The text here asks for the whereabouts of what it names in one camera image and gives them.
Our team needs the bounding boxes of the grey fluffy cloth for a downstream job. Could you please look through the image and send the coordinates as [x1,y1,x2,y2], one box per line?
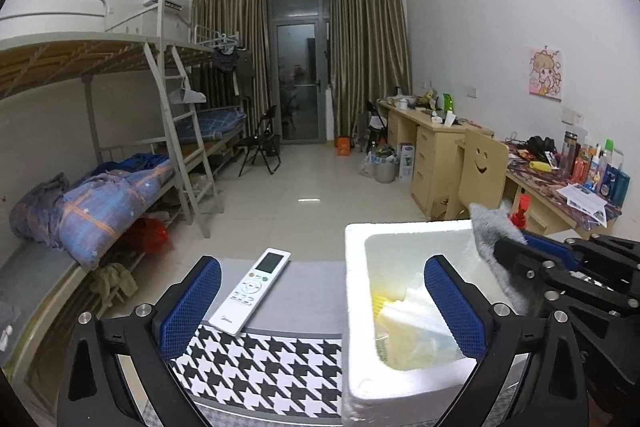
[469,202,546,315]

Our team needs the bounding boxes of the wooden chair with smiley cutout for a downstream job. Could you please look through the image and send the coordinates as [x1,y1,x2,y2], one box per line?
[444,128,510,222]

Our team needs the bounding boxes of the black folding chair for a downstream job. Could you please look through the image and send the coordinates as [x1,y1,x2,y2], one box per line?
[237,105,282,176]

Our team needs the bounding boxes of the grey trash bin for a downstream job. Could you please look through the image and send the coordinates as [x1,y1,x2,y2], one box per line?
[359,147,401,183]

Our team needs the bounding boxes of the white metal bunk bed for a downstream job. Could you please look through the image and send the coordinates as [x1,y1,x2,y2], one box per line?
[0,0,251,388]

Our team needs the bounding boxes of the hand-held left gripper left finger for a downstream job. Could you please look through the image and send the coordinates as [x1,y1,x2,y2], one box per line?
[56,255,223,427]

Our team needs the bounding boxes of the brown curtain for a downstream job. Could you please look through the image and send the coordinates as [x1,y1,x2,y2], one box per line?
[191,0,268,142]
[329,0,413,138]

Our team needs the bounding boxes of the white carton box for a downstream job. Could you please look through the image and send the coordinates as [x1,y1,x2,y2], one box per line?
[398,143,416,180]

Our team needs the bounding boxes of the dark hanging clothes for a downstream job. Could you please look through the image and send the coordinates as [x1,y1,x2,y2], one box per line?
[212,44,248,72]

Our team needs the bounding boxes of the black headphones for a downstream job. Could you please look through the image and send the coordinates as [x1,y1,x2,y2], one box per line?
[525,136,558,158]

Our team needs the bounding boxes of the wooden desk with printed cover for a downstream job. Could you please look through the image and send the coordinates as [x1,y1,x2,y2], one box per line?
[504,146,624,239]

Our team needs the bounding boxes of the glass balcony door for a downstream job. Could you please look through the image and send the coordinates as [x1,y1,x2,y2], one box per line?
[266,0,332,142]

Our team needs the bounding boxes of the white remote control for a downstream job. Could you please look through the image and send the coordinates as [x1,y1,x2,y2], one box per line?
[207,248,292,337]

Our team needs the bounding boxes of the wooden desk with drawers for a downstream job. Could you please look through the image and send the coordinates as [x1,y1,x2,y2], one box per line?
[377,99,496,220]

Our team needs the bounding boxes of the cartoon wall poster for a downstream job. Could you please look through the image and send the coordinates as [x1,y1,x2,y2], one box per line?
[529,47,563,101]

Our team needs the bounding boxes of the white bed ladder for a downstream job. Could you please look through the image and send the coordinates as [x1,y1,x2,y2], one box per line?
[144,42,224,238]

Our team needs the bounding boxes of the houndstooth tablecloth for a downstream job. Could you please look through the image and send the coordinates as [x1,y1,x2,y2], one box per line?
[112,257,351,427]

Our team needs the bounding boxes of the printed paper sheets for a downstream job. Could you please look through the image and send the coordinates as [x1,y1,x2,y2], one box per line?
[556,182,614,228]

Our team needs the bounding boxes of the white smooth tissue sheet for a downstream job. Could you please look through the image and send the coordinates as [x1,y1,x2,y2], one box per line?
[380,287,463,370]

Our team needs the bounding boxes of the blue plaid quilt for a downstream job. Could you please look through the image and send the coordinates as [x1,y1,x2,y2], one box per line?
[9,152,176,270]

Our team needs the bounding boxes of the row of toiletry bottles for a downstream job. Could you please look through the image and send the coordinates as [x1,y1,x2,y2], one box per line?
[560,131,632,206]

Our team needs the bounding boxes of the white clothes hanger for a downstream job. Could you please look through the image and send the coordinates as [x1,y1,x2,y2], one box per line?
[167,77,207,104]

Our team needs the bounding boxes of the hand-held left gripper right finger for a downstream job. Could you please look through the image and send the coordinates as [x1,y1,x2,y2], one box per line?
[424,255,590,427]

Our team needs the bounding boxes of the red plastic bag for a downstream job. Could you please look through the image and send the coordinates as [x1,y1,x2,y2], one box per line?
[127,217,169,254]

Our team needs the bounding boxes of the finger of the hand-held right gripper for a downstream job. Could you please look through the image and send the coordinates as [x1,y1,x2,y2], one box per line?
[492,237,632,324]
[520,231,640,275]

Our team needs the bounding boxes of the blue plaid mattress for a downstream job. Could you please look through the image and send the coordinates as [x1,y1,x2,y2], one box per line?
[175,107,247,144]

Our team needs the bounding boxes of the yellow foam sponge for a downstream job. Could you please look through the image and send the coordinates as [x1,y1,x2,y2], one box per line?
[371,289,402,339]

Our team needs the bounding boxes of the white foam box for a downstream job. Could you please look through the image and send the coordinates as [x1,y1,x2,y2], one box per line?
[341,219,532,427]

